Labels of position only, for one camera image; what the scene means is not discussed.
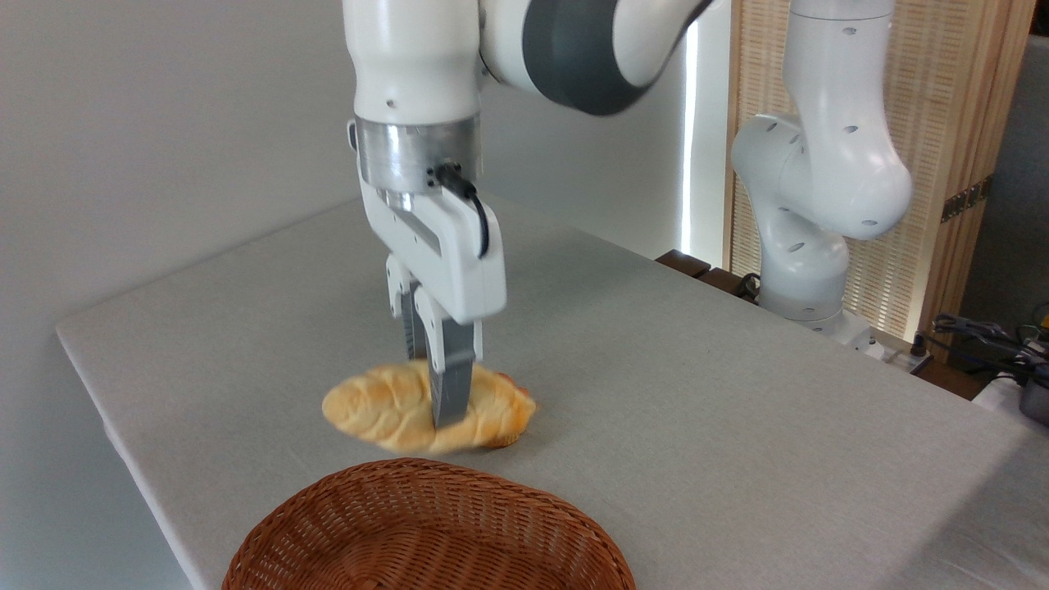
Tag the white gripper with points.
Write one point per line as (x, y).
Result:
(459, 262)

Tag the golden bread loaf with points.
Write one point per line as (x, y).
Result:
(377, 406)

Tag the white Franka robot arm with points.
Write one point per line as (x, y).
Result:
(819, 164)

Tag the brown wicker basket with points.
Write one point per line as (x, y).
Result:
(426, 533)

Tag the small orange food piece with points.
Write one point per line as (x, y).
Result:
(506, 379)

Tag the dark wooden furniture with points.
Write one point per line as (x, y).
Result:
(684, 262)

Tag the grey tablecloth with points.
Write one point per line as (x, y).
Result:
(697, 393)

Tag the wooden slatted screen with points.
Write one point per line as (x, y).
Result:
(951, 82)

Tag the dark grey device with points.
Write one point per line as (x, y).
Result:
(1037, 401)

